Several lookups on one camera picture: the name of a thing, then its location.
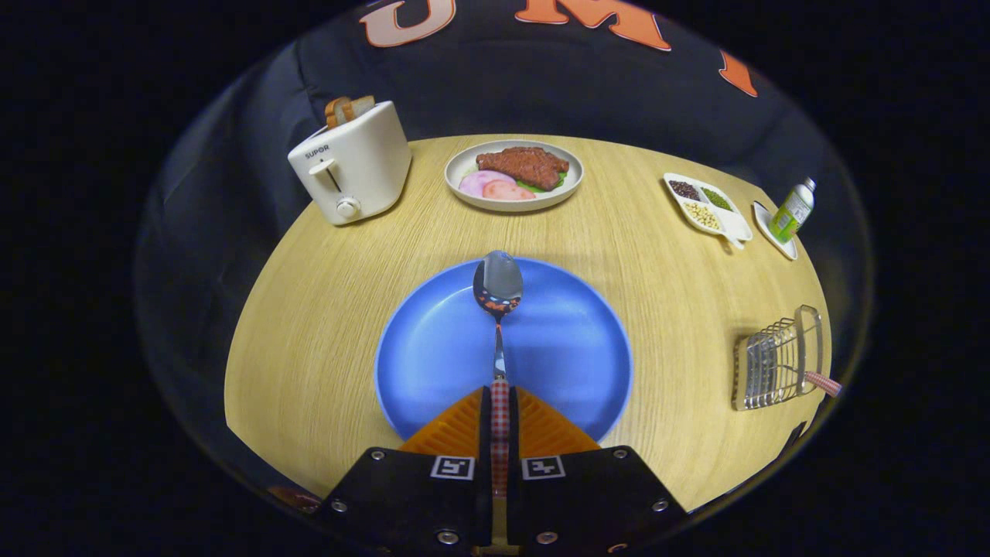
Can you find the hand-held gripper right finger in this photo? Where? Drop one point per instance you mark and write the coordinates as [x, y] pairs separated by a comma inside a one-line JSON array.
[[514, 433]]

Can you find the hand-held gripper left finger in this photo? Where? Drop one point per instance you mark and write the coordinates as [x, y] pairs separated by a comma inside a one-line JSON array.
[[486, 433]]

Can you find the blue plate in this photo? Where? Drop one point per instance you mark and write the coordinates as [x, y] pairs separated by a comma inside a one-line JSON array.
[[572, 348]]

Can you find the salmon pink ham slice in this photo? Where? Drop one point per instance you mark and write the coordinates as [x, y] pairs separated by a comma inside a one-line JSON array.
[[506, 192]]

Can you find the green lettuce leaf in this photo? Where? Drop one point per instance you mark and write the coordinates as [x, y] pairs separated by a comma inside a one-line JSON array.
[[541, 188]]

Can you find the pale pink ham slice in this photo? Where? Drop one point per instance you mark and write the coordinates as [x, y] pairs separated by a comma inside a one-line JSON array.
[[476, 182]]

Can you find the oval grey plate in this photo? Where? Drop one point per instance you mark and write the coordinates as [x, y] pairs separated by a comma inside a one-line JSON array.
[[460, 166]]

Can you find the perforated metal basket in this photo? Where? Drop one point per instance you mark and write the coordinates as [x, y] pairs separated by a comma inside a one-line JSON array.
[[773, 363]]

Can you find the brown steak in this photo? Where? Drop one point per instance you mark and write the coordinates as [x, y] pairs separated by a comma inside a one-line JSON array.
[[526, 164]]

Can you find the pile of yellow soybeans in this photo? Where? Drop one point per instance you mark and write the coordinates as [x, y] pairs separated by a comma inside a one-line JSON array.
[[702, 216]]

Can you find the white toaster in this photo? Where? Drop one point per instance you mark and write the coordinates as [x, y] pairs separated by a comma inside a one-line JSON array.
[[363, 170]]

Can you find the pile of dark red beans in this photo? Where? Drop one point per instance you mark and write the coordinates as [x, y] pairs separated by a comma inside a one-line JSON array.
[[684, 190]]

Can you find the white divided dish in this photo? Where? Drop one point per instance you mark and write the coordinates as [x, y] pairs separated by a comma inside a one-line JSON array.
[[735, 224]]

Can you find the pile of green beans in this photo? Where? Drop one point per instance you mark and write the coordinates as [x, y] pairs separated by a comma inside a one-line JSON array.
[[718, 199]]

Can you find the white coaster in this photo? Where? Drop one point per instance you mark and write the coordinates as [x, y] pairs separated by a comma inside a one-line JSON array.
[[773, 236]]

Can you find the brown toast slice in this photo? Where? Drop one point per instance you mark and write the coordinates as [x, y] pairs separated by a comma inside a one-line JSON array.
[[334, 112], [362, 107]]

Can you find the metal bottle with green label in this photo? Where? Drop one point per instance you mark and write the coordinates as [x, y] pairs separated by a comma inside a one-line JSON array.
[[793, 213]]

